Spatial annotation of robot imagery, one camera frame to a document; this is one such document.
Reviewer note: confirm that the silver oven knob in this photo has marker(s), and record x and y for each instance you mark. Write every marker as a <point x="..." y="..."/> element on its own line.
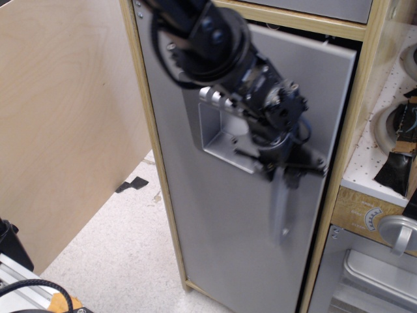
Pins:
<point x="399" y="232"/>

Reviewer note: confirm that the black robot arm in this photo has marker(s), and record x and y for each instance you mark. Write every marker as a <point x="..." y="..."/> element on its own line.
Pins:
<point x="214" y="50"/>

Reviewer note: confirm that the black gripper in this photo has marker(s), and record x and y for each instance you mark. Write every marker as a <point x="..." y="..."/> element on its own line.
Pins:
<point x="295" y="157"/>

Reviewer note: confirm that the silver freezer door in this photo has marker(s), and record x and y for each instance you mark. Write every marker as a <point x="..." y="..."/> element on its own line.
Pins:
<point x="349" y="10"/>

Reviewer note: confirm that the wooden toy kitchen cabinet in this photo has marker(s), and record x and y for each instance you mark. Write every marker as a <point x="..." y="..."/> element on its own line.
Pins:
<point x="375" y="42"/>

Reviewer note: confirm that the silver ice dispenser panel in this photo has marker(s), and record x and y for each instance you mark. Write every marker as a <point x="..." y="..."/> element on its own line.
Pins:
<point x="219" y="130"/>

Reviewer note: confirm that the orange tape piece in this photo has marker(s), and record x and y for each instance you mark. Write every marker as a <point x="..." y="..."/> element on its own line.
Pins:
<point x="59" y="303"/>

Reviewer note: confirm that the aluminium rail base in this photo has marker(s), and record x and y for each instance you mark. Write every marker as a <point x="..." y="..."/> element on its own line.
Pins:
<point x="23" y="291"/>

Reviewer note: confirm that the silver oven door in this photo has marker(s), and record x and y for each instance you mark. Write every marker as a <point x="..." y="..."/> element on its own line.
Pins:
<point x="335" y="292"/>

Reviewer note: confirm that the silver oven door handle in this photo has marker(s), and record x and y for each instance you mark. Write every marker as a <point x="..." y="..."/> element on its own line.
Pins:
<point x="395" y="280"/>

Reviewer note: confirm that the silver fridge door handle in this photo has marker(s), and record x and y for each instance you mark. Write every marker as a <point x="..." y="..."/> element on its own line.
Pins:
<point x="279" y="221"/>

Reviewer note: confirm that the silver fridge door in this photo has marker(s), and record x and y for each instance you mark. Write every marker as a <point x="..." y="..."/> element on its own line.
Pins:
<point x="219" y="214"/>

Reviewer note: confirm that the black box at left edge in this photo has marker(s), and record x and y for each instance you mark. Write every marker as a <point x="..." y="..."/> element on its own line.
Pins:
<point x="12" y="247"/>

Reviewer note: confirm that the black tape scrap on floor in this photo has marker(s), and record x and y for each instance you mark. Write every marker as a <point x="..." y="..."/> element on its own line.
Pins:
<point x="137" y="183"/>

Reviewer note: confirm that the plywood side board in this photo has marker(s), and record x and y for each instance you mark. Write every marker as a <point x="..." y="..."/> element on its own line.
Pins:
<point x="72" y="120"/>

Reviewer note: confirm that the white speckled countertop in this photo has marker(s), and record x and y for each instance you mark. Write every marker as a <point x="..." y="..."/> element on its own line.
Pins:
<point x="372" y="149"/>

